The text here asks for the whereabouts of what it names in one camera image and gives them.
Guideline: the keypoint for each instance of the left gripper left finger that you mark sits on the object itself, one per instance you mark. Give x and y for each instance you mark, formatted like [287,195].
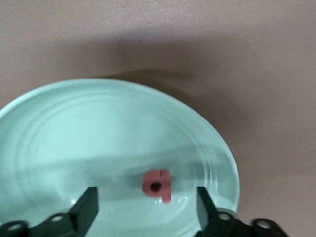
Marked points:
[84,209]

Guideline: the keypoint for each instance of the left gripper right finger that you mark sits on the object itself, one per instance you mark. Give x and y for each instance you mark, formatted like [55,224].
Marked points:
[206,212]

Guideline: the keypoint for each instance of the brown table cover sheet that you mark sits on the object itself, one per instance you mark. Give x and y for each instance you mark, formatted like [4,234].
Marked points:
[158,24]

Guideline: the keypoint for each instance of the salmon foam letter b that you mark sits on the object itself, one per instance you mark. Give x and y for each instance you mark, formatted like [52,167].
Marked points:
[165,182]

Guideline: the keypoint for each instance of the green round plate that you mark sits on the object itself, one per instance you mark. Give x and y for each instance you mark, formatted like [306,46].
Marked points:
[98,135]

